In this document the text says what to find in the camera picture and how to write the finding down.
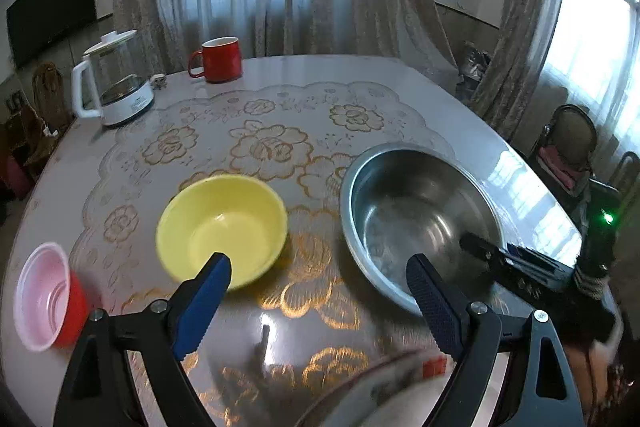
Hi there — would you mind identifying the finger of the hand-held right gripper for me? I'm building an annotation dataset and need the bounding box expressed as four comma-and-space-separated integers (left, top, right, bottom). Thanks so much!
459, 232, 563, 270
492, 258, 581, 304

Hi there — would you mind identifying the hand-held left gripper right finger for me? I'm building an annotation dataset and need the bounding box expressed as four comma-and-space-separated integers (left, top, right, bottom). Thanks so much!
406, 253, 585, 427

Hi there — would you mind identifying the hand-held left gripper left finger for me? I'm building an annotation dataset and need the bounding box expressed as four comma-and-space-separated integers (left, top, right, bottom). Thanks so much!
54, 253, 232, 427

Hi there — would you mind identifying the yellow bowl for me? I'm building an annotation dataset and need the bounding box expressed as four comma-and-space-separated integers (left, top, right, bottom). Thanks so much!
156, 175, 289, 292

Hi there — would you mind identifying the stainless steel bowl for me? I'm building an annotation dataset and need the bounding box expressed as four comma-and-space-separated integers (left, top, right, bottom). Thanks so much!
340, 143, 506, 315

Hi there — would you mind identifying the red plastic bowl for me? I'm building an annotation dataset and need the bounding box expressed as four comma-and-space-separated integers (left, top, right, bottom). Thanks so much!
13, 243, 90, 352

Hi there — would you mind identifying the oval-backed chair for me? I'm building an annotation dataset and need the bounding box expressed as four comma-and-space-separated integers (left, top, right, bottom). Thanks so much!
530, 104, 601, 198

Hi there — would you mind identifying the lace flower table mat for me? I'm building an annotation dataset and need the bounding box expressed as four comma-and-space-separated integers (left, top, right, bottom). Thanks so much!
67, 81, 456, 427

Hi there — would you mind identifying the crumpled silver bag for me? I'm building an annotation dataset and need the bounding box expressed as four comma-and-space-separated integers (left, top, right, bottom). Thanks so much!
457, 42, 497, 94

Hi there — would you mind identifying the narrow beige window curtain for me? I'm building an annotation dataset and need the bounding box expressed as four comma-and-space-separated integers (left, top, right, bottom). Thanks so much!
470, 0, 573, 142

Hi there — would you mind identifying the pink stool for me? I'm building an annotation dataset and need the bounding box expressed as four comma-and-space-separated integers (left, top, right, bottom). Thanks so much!
6, 156, 30, 198

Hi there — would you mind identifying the white glass electric kettle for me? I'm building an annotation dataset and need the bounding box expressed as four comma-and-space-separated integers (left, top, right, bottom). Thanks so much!
71, 30, 156, 128

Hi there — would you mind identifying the red mug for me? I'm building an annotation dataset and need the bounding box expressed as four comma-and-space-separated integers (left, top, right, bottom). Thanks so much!
188, 37, 244, 84

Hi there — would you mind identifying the carved wooden chair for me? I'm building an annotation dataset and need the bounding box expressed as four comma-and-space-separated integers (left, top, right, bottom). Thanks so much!
32, 63, 71, 132

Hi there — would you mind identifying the black wall television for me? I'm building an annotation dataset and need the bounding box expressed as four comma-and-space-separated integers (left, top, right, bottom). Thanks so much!
6, 0, 98, 68

